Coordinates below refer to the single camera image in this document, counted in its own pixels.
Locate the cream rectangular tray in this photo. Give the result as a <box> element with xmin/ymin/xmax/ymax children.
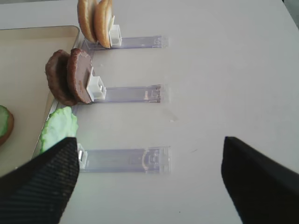
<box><xmin>0</xmin><ymin>26</ymin><xmax>79</xmax><ymax>175</ymax></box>

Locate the lettuce leaf on tray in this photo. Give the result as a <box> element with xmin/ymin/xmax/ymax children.
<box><xmin>0</xmin><ymin>105</ymin><xmax>9</xmax><ymax>137</ymax></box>

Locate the bread slice under lettuce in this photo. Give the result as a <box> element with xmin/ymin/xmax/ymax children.
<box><xmin>0</xmin><ymin>111</ymin><xmax>14</xmax><ymax>146</ymax></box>

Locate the clear lettuce holder rail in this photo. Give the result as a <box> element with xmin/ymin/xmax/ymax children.
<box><xmin>77</xmin><ymin>143</ymin><xmax>171</xmax><ymax>174</ymax></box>

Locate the inner bun slice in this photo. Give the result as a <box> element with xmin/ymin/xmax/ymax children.
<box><xmin>77</xmin><ymin>0</ymin><xmax>98</xmax><ymax>43</ymax></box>

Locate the outer bun slice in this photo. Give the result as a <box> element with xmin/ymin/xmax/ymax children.
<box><xmin>94</xmin><ymin>0</ymin><xmax>113</xmax><ymax>49</ymax></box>

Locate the outer brown meat patty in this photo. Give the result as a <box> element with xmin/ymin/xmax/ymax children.
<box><xmin>67</xmin><ymin>48</ymin><xmax>92</xmax><ymax>104</ymax></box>

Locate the clear bun holder rail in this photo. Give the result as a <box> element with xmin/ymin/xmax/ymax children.
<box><xmin>80</xmin><ymin>24</ymin><xmax>169</xmax><ymax>50</ymax></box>

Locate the clear patty holder rail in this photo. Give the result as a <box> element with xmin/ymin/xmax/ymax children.
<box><xmin>86</xmin><ymin>76</ymin><xmax>168</xmax><ymax>103</ymax></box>

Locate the bun slice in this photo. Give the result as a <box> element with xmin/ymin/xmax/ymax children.
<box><xmin>77</xmin><ymin>0</ymin><xmax>98</xmax><ymax>43</ymax></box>
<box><xmin>94</xmin><ymin>0</ymin><xmax>113</xmax><ymax>49</ymax></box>

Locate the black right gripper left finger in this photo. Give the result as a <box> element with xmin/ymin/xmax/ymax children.
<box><xmin>0</xmin><ymin>137</ymin><xmax>79</xmax><ymax>224</ymax></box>

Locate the inner brown meat patty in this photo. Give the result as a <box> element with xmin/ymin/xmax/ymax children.
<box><xmin>45</xmin><ymin>49</ymin><xmax>77</xmax><ymax>106</ymax></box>

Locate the standing green lettuce leaf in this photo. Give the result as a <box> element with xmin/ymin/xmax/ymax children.
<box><xmin>40</xmin><ymin>106</ymin><xmax>78</xmax><ymax>154</ymax></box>

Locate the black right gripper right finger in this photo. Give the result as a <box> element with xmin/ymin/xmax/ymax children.
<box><xmin>221</xmin><ymin>137</ymin><xmax>299</xmax><ymax>224</ymax></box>

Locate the brown meat patty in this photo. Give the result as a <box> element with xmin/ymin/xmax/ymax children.
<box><xmin>67</xmin><ymin>48</ymin><xmax>92</xmax><ymax>104</ymax></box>
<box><xmin>45</xmin><ymin>49</ymin><xmax>77</xmax><ymax>106</ymax></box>

